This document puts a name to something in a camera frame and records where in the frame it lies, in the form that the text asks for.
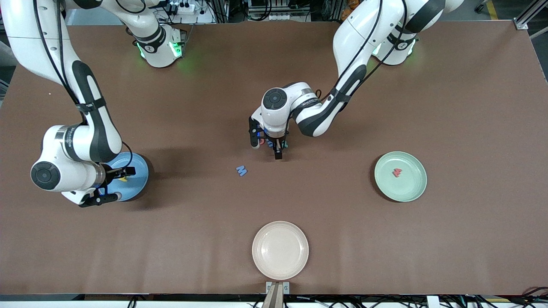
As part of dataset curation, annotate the black floor cable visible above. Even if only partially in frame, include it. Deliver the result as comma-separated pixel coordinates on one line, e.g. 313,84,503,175
520,286,548,302

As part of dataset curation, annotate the white power strip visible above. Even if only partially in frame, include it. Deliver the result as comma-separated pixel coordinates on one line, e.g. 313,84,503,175
165,1,196,15

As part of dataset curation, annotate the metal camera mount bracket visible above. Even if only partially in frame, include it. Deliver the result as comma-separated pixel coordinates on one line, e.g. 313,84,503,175
265,281,290,308

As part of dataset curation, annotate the blue plate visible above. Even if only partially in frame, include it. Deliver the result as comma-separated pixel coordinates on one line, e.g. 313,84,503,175
104,152,150,202

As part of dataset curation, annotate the green plate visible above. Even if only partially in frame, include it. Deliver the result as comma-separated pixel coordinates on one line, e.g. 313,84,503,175
374,151,428,203

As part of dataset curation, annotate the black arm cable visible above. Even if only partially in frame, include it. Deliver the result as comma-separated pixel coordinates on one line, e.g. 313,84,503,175
32,0,134,169
315,0,411,99

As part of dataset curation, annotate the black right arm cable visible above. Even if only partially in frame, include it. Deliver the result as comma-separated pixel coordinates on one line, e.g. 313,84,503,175
32,0,134,169

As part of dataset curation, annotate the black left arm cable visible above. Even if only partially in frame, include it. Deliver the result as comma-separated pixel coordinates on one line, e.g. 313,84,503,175
315,0,411,99

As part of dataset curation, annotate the beige plate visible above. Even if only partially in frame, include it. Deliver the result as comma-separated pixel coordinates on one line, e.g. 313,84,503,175
252,221,310,281

